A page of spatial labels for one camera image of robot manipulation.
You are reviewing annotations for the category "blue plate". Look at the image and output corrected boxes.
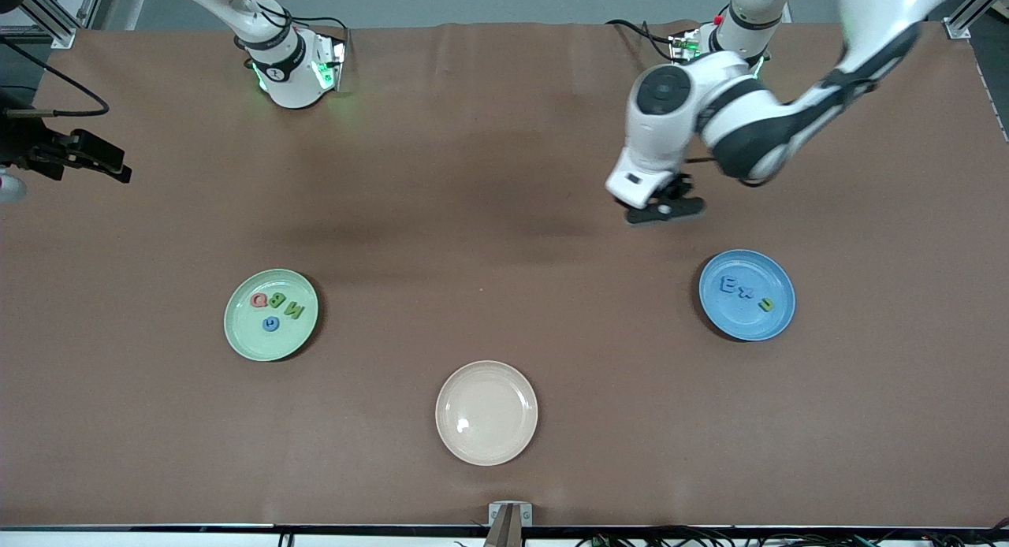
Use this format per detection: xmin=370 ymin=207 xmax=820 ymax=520
xmin=698 ymin=249 xmax=797 ymax=342

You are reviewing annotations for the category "green plate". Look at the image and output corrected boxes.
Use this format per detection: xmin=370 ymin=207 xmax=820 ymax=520
xmin=224 ymin=269 xmax=320 ymax=363

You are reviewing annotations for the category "brown table mat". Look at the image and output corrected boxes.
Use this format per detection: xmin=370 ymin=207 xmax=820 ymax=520
xmin=0 ymin=20 xmax=1009 ymax=530

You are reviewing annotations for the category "beige plate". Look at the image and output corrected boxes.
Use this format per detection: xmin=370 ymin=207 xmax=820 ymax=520
xmin=435 ymin=360 xmax=539 ymax=467

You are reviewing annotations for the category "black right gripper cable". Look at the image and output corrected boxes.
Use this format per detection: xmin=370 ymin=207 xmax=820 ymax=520
xmin=0 ymin=39 xmax=111 ymax=119

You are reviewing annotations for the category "black left arm base cable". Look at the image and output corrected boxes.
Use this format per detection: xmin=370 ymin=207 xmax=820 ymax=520
xmin=605 ymin=19 xmax=687 ymax=59

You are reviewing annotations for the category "black arm base cable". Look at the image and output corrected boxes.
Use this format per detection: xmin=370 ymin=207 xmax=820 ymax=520
xmin=605 ymin=19 xmax=687 ymax=59
xmin=288 ymin=14 xmax=349 ymax=35

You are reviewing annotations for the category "black right arm base cable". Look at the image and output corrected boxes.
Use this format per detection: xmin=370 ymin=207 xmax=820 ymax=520
xmin=288 ymin=14 xmax=349 ymax=35

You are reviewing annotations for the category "silver right arm base bracket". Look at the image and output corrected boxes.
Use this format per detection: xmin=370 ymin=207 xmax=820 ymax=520
xmin=311 ymin=33 xmax=348 ymax=92

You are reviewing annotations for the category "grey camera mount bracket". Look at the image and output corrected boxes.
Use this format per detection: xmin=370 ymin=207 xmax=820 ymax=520
xmin=488 ymin=501 xmax=534 ymax=547

